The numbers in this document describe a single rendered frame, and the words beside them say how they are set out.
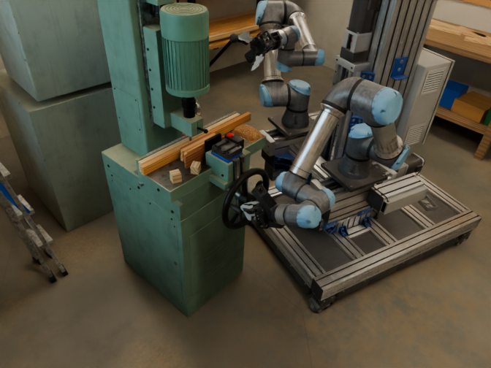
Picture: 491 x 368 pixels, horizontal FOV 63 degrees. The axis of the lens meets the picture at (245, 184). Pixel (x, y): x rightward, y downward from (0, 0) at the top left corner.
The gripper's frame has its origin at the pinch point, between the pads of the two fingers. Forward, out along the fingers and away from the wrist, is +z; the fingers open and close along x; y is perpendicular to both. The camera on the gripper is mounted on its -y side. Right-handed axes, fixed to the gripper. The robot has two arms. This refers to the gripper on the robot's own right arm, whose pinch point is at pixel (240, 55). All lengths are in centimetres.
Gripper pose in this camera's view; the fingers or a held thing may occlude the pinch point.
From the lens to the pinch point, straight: 169.8
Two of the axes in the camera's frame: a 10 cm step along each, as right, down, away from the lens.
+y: 5.4, -2.8, -7.9
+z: -6.6, 4.4, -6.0
